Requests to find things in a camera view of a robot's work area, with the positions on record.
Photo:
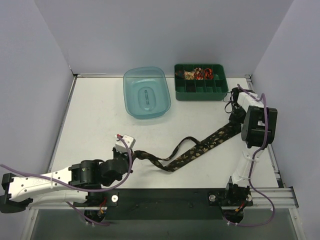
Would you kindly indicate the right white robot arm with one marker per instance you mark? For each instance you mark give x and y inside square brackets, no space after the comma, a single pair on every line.
[257,129]

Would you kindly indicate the dark rolled tie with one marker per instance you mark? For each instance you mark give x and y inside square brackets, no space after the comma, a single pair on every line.
[180,74]

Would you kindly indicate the aluminium rail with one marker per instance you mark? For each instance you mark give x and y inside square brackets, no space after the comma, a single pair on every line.
[282,198]

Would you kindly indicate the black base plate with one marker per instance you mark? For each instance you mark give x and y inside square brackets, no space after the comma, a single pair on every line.
[167,204]

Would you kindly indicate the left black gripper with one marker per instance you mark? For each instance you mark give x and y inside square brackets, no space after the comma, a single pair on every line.
[128,158]

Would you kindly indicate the black gold patterned tie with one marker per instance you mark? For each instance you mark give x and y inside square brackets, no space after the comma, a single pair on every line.
[172,163]

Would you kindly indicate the teal plastic tub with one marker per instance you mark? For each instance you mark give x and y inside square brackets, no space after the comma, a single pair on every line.
[146,93]

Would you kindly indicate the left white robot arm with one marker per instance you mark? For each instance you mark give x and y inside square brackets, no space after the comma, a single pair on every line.
[84,183]

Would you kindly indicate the red black patterned rolled tie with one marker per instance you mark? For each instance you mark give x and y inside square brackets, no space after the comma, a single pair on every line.
[198,73]

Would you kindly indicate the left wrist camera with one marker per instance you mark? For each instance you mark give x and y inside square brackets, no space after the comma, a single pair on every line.
[124,142]

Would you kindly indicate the beige patterned rolled tie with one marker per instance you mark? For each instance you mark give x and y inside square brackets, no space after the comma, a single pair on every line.
[189,75]

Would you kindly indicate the orange black rolled tie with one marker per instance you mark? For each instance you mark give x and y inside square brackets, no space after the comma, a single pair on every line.
[208,73]

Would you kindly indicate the green compartment organizer box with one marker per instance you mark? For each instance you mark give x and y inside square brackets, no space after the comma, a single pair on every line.
[201,90]

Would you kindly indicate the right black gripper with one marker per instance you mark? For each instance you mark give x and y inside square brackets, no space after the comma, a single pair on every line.
[235,117]

